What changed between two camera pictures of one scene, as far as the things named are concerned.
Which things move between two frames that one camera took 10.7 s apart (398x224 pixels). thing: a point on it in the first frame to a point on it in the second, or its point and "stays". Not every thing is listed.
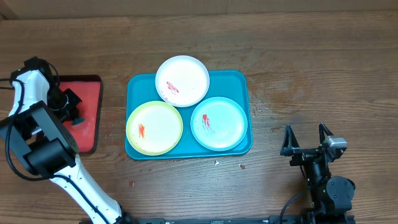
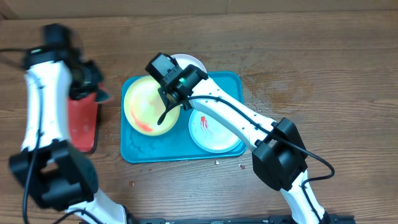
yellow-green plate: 154,128 to 143,105
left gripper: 75,99 to 76,93
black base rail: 273,219 stays
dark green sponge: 78,121 to 102,96
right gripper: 291,147 to 168,98
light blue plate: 219,124 stays
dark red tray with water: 84,134 stays
